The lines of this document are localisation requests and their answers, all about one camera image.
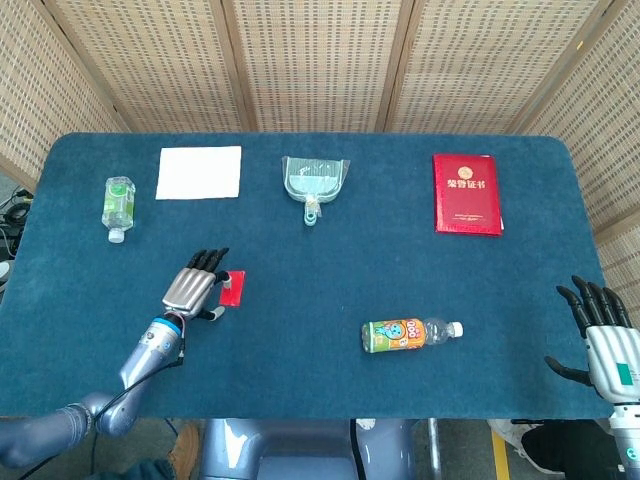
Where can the white paper sheet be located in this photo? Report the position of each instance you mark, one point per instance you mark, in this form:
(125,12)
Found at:
(199,173)

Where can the red rectangular block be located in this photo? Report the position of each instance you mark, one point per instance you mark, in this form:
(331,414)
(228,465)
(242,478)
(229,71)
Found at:
(236,290)

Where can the white shoe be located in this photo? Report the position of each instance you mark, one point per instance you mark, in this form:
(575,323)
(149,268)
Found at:
(512,437)

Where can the clear teal dustpan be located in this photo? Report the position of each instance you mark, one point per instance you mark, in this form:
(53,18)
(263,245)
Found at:
(314,181)

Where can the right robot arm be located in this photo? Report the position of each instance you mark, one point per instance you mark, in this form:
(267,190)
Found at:
(626,442)

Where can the bamboo folding screen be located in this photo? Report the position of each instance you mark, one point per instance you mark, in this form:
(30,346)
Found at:
(320,65)

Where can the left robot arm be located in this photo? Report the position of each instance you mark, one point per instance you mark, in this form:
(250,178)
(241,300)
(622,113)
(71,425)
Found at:
(100,400)

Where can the orange label drink bottle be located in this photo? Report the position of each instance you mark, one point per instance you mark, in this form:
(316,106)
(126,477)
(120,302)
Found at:
(405,336)

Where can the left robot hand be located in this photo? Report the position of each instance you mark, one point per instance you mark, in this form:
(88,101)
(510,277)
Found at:
(197,287)

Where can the blue table cloth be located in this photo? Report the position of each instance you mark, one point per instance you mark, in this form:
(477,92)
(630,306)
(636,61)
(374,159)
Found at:
(320,240)

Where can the blue-grey robot torso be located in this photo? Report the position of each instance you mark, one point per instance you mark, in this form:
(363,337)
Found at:
(300,450)

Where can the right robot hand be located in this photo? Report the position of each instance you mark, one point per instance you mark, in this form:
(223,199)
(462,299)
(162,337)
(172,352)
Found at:
(607,357)

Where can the red certificate book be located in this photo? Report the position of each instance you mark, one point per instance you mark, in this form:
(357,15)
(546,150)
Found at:
(467,194)

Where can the clear bottle green label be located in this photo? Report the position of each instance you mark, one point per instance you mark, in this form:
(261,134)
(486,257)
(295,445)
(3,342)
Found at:
(119,205)

